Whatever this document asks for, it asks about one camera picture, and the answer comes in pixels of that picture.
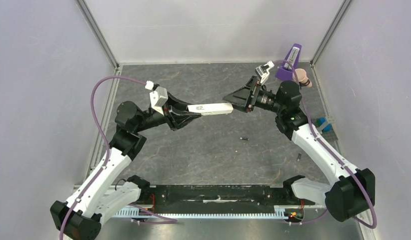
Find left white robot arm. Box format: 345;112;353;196
50;91;201;240

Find blue and grey bricks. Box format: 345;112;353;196
316;116;335;133

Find purple cable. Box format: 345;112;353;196
271;59;378;230
58;75;178;240

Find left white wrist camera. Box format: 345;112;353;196
145;81;169;115

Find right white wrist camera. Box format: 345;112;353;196
255;61;275;85

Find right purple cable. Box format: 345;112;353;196
271;59;378;230

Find grey brick baseplate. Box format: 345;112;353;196
320;121;338;142

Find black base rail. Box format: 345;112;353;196
127;175;301;215

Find white remote control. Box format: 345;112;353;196
187;103;234;116

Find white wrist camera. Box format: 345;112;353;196
145;81;169;115
255;61;275;85

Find black stand with pink head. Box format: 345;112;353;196
292;68;313;88

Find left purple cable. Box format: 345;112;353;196
58;75;178;240

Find white slotted cable duct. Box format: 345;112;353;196
112;206;302;221

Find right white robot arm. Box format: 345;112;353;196
223;76;377;228

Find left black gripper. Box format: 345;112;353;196
134;91;201;133

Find purple metronome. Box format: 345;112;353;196
275;43;302;81

